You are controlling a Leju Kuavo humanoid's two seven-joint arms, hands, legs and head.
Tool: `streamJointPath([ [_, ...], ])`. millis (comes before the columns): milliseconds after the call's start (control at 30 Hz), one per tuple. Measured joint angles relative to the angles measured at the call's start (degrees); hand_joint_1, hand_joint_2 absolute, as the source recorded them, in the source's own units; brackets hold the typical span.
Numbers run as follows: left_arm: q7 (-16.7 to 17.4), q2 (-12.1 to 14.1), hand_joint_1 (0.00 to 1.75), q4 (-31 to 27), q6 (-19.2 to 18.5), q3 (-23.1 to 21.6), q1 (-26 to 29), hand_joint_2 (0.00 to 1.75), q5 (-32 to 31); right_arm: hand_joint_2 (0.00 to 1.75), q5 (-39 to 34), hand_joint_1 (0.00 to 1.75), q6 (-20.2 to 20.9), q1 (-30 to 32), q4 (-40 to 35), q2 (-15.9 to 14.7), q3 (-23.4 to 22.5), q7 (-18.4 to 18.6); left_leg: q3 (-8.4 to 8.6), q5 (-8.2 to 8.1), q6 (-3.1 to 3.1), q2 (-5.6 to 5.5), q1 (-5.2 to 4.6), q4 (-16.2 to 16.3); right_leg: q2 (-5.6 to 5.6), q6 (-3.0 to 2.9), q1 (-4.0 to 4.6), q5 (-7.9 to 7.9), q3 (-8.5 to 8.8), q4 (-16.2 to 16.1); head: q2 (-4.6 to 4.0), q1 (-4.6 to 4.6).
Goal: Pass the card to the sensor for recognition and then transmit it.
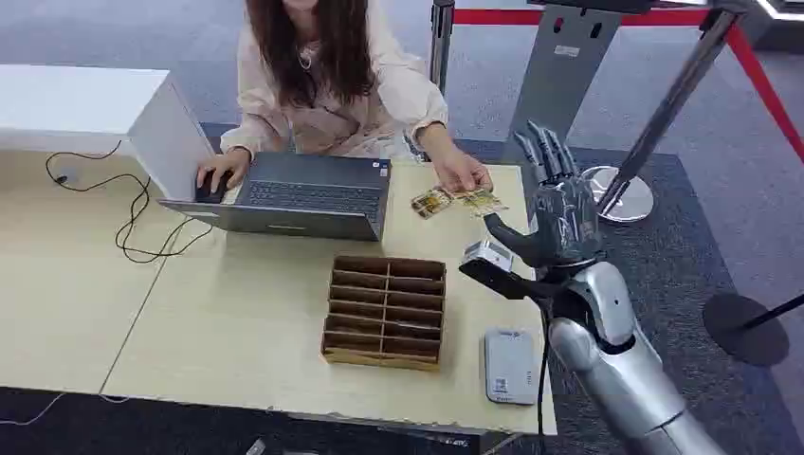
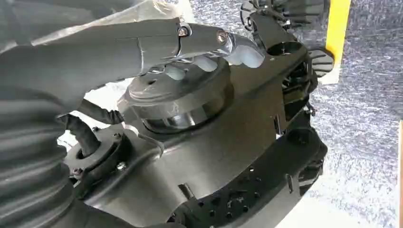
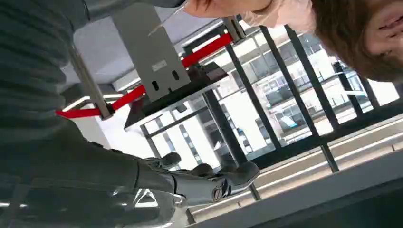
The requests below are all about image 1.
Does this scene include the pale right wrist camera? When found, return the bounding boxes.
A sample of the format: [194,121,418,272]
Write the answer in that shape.
[463,238,517,274]

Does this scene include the red barrier belt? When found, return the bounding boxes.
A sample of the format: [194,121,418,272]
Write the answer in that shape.
[453,7,711,27]
[725,24,804,166]

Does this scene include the grey metal stand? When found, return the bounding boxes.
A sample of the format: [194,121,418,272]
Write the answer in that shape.
[502,0,654,166]

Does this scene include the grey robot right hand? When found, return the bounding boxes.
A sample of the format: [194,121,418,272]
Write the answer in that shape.
[484,120,606,270]

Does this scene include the black mouse cable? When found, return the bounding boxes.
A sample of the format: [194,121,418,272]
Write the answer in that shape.
[45,140,215,265]

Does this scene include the white flat card reader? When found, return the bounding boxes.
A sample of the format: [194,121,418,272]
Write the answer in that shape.
[484,327,540,407]

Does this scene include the dark console with light strip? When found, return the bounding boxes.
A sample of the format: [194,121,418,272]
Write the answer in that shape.
[750,0,804,53]

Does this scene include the person's left hand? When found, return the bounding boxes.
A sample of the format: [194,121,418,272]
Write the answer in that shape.
[431,145,494,194]

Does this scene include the person's right hand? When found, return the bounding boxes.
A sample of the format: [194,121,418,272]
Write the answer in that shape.
[196,148,252,194]

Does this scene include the person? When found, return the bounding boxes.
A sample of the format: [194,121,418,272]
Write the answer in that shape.
[196,0,494,196]

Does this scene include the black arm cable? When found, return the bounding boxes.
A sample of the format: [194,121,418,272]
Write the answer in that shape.
[535,307,553,441]

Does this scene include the white cabinet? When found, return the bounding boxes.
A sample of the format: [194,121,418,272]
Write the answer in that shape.
[0,64,216,202]

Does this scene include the wooden card box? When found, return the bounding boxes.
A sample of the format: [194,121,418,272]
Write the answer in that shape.
[320,254,448,373]

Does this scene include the black computer mouse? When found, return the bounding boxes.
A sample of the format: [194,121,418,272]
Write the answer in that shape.
[194,169,233,206]

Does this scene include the chrome stanchion with round base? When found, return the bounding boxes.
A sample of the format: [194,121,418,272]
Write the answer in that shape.
[580,6,745,224]

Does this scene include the grey laptop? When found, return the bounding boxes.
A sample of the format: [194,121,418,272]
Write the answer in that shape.
[156,152,392,243]

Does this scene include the chrome stanchion post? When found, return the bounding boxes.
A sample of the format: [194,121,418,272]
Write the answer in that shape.
[429,0,456,97]

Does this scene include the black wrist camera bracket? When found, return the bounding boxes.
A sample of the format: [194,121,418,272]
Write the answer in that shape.
[458,258,556,301]

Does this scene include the black round stanchion base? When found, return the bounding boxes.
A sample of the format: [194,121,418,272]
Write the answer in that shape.
[702,290,804,369]

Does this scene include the white floor cable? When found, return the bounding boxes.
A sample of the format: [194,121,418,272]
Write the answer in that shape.
[0,391,130,428]

